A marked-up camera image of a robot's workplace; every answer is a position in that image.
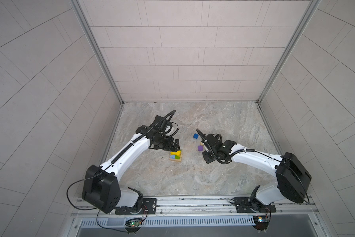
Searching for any yellow wood block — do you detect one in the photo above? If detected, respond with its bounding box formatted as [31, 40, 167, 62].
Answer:
[170, 151, 181, 157]

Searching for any natural wood block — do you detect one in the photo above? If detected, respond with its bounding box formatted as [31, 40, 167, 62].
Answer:
[169, 159, 182, 163]

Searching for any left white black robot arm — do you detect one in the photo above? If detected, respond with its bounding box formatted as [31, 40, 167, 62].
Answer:
[82, 111, 180, 214]

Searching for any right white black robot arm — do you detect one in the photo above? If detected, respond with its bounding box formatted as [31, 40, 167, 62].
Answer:
[196, 129, 312, 212]

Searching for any right circuit board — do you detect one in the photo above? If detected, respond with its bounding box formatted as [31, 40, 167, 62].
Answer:
[253, 215, 270, 231]

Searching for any left green circuit board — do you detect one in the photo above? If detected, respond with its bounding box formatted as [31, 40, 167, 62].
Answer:
[125, 218, 142, 229]

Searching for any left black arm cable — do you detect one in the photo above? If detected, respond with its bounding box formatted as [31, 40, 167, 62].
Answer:
[66, 110, 179, 233]

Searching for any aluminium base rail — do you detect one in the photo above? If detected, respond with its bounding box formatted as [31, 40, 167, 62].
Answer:
[70, 194, 320, 220]

